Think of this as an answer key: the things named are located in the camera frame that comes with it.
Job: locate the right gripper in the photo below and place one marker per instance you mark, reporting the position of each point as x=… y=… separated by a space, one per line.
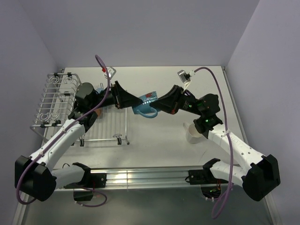
x=170 y=101

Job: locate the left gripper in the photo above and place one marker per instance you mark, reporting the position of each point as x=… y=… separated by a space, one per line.
x=122 y=99

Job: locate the blue mug with handle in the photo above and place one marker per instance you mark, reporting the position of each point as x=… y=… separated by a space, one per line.
x=144 y=109

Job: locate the blue cup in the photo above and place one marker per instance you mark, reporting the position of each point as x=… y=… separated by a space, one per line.
x=99 y=90

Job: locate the white mug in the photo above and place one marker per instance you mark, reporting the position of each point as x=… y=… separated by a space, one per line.
x=192 y=135

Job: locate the pink mug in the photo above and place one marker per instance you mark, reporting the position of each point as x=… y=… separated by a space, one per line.
x=98 y=111

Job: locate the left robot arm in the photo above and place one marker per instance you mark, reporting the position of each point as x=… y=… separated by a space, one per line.
x=35 y=175

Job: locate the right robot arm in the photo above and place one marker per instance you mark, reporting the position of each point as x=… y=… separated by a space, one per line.
x=256 y=173

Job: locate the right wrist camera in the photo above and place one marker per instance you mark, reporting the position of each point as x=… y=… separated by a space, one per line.
x=185 y=78

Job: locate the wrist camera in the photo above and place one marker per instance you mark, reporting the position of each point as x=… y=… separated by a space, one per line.
x=185 y=78
x=110 y=73

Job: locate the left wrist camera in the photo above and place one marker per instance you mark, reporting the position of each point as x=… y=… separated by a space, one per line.
x=110 y=73

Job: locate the metal wire dish rack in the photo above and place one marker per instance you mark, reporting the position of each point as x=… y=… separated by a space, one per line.
x=58 y=100

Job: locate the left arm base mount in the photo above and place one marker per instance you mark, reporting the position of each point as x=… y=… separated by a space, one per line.
x=89 y=183

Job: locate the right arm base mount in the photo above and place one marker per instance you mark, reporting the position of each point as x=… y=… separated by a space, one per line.
x=211 y=188

